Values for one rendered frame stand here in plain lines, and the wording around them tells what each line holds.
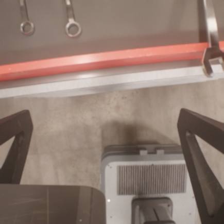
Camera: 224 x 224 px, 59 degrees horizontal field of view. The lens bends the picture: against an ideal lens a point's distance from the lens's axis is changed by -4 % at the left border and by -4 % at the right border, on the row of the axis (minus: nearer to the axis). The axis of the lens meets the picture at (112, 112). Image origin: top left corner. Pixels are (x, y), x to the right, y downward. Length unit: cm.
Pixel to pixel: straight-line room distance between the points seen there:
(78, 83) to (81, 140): 92
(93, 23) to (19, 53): 13
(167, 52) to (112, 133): 99
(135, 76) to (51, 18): 17
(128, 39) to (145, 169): 80
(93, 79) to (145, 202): 82
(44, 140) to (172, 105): 82
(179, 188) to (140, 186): 20
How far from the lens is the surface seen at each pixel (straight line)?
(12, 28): 38
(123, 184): 107
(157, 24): 36
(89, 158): 130
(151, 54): 30
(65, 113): 127
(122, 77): 37
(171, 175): 110
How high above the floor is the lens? 124
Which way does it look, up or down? 86 degrees down
